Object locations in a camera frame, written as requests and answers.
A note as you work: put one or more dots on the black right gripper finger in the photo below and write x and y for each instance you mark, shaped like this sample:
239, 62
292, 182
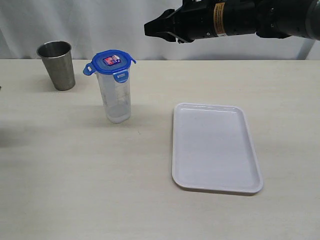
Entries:
168, 36
161, 26

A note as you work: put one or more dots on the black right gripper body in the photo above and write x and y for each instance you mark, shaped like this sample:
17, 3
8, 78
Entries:
194, 21

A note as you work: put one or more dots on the blue clip-lock lid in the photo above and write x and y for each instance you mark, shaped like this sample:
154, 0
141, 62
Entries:
113, 62

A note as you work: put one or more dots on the stainless steel cup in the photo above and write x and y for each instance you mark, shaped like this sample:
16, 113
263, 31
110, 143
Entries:
57, 59

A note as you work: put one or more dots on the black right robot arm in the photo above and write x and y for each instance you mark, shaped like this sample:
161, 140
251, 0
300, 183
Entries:
270, 19

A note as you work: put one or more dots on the clear tall plastic container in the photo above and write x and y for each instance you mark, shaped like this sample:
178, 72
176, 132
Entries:
116, 95

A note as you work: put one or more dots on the white rectangular plastic tray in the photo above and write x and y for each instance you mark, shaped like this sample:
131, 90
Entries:
213, 151

